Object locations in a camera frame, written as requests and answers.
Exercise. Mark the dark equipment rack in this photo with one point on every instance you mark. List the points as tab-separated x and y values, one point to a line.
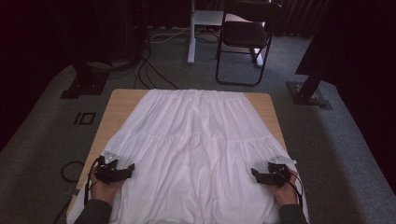
124	28

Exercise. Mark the white desk frame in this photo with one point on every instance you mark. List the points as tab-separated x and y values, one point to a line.
191	37

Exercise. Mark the person's right hand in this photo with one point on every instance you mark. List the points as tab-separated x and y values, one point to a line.
286	194

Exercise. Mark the white skirt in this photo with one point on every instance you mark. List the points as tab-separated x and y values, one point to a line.
196	146

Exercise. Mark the dark curtain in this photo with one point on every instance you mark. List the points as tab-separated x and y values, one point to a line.
299	15

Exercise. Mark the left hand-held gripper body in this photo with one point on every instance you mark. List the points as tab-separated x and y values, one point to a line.
106	172

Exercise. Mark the person's left hand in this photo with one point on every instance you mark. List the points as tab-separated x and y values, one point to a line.
104	191

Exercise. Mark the black folding chair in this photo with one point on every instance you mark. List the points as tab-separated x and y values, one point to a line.
244	34

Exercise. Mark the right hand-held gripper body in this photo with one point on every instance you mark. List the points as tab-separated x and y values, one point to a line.
280	174

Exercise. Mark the black stand base left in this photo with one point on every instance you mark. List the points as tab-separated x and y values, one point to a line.
85	82

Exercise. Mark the grey tape piece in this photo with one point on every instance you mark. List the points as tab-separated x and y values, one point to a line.
73	191

